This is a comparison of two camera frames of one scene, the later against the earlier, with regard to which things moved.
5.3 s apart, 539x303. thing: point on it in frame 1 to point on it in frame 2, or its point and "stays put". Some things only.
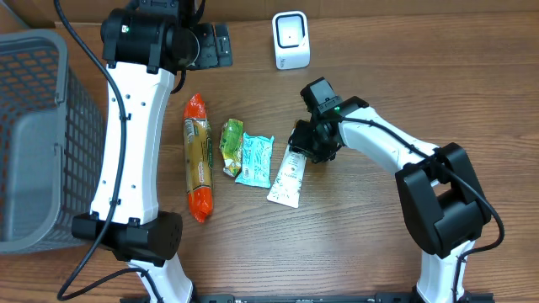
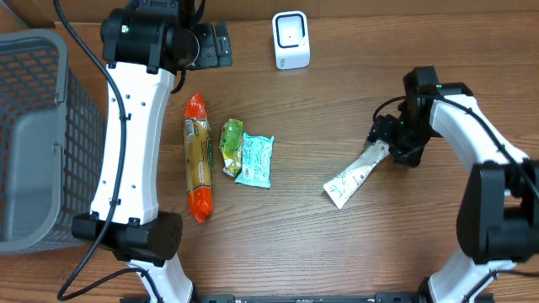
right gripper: x=306 y=145 to x=385 y=131
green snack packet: x=230 y=145 stays put
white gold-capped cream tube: x=287 y=184 to x=341 y=184
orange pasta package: x=199 y=158 stays put
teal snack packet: x=256 y=161 stays put
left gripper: x=210 y=55 stays put
